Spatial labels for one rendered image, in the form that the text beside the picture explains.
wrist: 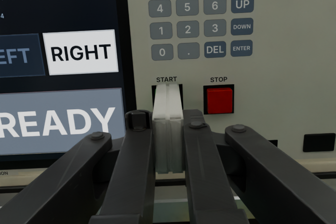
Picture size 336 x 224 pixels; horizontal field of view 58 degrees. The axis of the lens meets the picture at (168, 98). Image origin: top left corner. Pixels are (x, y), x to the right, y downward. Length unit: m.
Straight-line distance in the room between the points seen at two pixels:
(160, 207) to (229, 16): 0.14
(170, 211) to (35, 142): 0.12
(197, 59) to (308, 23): 0.08
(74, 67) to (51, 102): 0.03
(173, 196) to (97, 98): 0.09
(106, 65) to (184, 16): 0.07
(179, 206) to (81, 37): 0.14
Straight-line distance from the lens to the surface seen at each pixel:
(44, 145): 0.26
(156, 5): 0.22
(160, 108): 0.16
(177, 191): 0.24
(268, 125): 0.25
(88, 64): 0.23
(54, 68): 0.23
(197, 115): 0.17
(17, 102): 0.25
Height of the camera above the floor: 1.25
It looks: 17 degrees down
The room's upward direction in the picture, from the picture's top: 3 degrees counter-clockwise
